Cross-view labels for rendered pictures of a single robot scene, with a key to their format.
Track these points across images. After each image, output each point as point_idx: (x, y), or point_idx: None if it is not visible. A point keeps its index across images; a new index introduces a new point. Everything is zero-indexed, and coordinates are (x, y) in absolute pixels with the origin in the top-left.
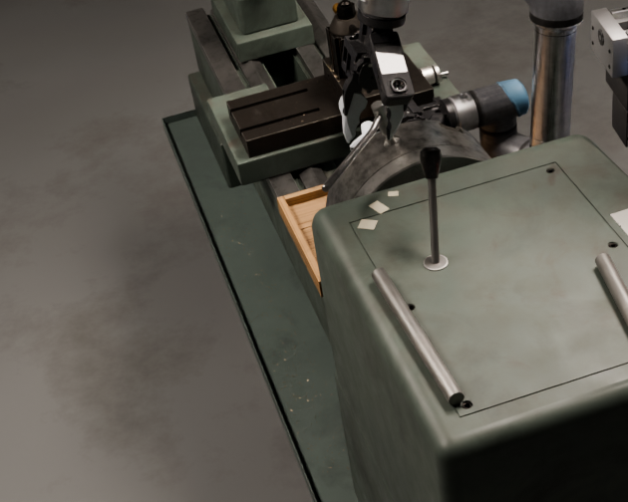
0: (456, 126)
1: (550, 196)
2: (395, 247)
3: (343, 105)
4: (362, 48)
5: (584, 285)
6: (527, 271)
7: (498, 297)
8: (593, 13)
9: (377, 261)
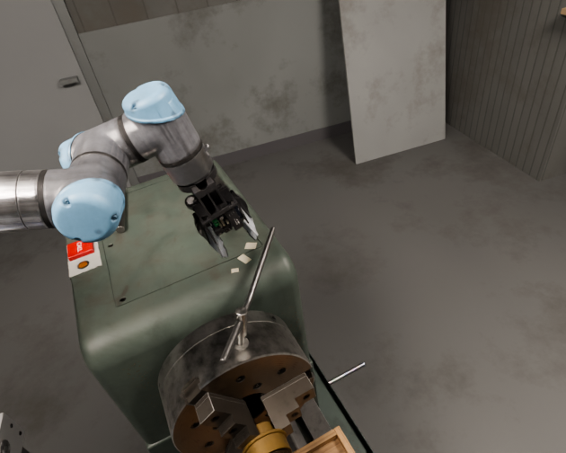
0: (186, 404)
1: (131, 276)
2: (233, 232)
3: (252, 227)
4: (222, 194)
5: (136, 221)
6: (161, 226)
7: (180, 211)
8: None
9: None
